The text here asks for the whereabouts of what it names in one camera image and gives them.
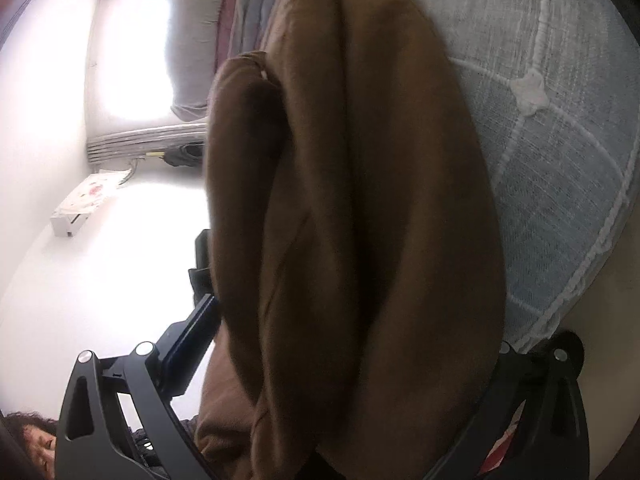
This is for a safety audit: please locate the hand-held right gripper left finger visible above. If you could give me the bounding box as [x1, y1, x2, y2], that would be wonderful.
[55, 296, 220, 480]

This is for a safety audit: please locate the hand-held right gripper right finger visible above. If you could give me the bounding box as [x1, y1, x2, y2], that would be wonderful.
[425, 330, 592, 480]

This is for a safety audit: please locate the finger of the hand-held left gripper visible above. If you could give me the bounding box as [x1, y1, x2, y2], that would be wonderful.
[188, 229, 219, 306]

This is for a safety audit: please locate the brown coat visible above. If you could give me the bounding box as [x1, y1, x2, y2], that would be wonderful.
[192, 0, 511, 480]

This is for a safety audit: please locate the black garment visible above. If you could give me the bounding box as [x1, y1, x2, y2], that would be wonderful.
[165, 142, 207, 168]

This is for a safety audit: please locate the printed white bag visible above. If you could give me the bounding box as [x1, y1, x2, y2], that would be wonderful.
[60, 170, 132, 213]

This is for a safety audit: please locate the white box appliance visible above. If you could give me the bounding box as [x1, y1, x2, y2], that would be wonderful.
[50, 180, 131, 237]

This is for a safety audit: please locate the person's head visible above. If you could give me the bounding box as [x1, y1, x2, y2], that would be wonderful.
[2, 410, 61, 480]

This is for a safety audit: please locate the white pillow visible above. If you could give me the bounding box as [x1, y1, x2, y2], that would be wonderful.
[164, 0, 228, 122]

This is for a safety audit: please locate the white grey mattress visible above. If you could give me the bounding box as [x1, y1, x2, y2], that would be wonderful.
[400, 0, 640, 356]

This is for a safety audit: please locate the striped folded bedding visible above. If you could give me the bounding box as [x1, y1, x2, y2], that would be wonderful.
[217, 0, 321, 66]

